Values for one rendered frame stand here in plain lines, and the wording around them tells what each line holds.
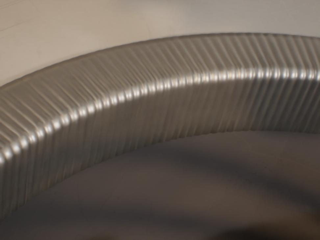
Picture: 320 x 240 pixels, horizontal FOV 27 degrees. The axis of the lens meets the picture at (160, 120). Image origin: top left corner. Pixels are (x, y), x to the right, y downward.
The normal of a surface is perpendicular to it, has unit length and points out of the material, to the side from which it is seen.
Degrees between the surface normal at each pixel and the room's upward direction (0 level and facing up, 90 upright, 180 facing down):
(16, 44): 90
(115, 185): 28
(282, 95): 17
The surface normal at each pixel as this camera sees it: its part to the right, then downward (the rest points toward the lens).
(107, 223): 0.54, 0.65
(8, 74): 0.19, -0.72
